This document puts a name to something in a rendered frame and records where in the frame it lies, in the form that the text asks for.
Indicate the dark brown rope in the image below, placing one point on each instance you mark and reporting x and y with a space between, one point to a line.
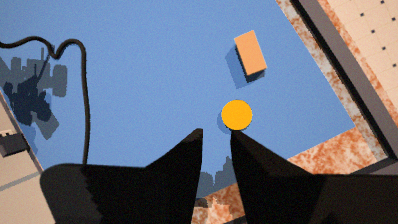
83 76

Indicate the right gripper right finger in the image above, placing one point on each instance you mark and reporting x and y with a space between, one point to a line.
275 191

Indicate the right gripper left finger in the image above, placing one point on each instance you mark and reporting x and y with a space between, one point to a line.
151 194

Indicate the black box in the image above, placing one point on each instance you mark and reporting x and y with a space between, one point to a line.
12 144

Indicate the blue mat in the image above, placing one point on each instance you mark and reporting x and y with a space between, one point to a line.
155 71

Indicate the brown wooden block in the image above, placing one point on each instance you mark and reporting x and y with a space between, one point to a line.
250 53

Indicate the orange disc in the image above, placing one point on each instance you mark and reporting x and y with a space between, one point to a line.
236 114

